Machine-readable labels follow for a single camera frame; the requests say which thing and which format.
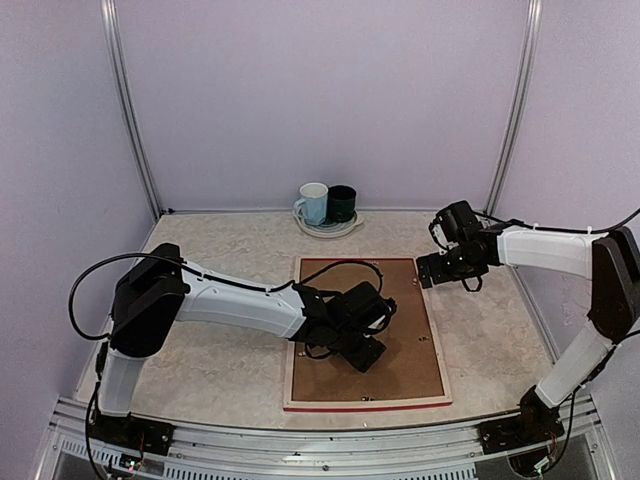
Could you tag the dark green mug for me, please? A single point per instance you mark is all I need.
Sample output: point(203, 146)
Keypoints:
point(341, 203)

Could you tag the left aluminium corner post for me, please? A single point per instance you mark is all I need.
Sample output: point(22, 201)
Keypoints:
point(118, 65)

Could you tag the right aluminium corner post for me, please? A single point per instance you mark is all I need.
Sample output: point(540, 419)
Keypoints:
point(518, 104)

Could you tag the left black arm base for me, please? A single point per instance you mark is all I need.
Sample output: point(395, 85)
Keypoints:
point(133, 433)

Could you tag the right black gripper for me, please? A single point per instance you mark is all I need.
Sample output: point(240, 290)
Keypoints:
point(439, 275)

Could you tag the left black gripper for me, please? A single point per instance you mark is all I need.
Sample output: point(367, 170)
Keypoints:
point(363, 361)

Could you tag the brown backing board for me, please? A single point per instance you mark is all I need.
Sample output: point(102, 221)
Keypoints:
point(410, 350)

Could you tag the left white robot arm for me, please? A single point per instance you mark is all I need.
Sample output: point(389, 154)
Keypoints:
point(163, 288)

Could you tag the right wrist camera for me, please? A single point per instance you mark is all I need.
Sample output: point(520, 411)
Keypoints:
point(438, 236)

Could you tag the aluminium corner post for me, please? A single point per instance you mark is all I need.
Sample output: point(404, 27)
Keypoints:
point(118, 65)
point(518, 104)

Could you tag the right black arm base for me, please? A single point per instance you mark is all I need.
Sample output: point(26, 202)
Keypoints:
point(536, 422)

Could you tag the light blue mug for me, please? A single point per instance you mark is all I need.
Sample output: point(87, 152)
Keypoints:
point(311, 207)

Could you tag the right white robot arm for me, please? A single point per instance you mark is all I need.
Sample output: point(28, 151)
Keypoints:
point(591, 274)

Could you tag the red and wood picture frame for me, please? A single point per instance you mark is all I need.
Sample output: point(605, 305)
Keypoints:
point(360, 405)

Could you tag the white plate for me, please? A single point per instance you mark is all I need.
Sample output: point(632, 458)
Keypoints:
point(328, 230)

